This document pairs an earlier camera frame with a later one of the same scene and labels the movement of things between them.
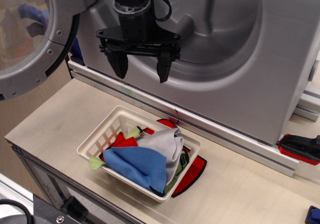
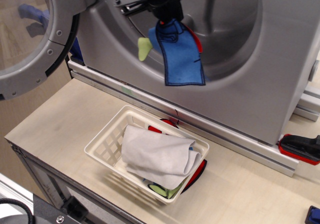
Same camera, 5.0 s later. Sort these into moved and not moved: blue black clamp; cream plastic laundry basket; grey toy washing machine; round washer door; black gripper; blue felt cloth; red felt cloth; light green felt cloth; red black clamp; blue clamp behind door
Moved: black gripper; blue felt cloth; red felt cloth; light green felt cloth; cream plastic laundry basket
Not moved: grey toy washing machine; blue clamp behind door; blue black clamp; round washer door; red black clamp
